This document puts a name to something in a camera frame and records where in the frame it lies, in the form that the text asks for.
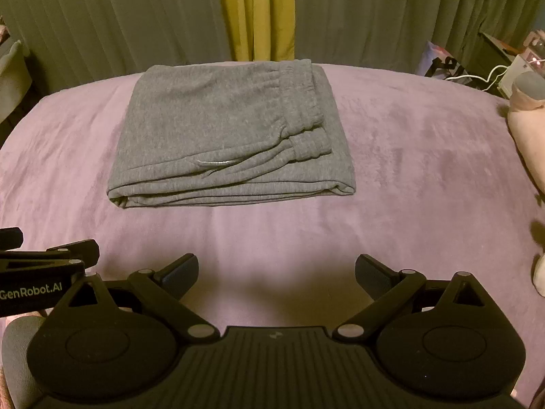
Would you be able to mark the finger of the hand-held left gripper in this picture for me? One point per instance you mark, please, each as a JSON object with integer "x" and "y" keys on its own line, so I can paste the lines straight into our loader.
{"x": 81, "y": 249}
{"x": 10, "y": 238}

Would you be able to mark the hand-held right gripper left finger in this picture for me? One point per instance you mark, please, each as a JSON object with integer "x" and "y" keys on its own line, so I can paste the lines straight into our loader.
{"x": 181, "y": 270}

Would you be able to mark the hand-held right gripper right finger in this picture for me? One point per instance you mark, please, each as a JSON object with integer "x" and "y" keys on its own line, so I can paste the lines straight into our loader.
{"x": 371, "y": 272}

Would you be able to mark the grey sweat pants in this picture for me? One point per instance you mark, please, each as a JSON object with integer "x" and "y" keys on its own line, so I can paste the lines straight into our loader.
{"x": 213, "y": 136}

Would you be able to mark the purple fleece blanket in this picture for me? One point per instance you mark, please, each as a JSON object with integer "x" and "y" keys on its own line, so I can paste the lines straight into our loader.
{"x": 340, "y": 230}

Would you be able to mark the cream plush toy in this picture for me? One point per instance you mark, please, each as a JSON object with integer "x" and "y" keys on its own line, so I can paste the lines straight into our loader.
{"x": 540, "y": 272}

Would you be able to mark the pink and grey plush toy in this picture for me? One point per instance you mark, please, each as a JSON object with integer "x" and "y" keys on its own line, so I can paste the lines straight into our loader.
{"x": 528, "y": 115}

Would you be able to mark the colourful shopping bag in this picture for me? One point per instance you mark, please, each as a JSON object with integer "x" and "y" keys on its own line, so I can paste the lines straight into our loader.
{"x": 443, "y": 61}

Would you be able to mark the green pleated curtain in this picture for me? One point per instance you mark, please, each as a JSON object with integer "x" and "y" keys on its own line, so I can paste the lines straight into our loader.
{"x": 119, "y": 17}
{"x": 374, "y": 12}

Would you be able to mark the white box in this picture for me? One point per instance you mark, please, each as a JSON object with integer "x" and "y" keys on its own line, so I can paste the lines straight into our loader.
{"x": 513, "y": 76}

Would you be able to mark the black nightstand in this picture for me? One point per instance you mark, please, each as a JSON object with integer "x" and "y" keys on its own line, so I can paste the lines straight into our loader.
{"x": 496, "y": 55}

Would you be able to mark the yellow curtain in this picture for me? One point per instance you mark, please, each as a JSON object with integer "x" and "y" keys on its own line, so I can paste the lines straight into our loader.
{"x": 259, "y": 8}

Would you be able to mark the bedside clutter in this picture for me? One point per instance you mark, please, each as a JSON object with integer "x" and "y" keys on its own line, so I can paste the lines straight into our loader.
{"x": 535, "y": 47}

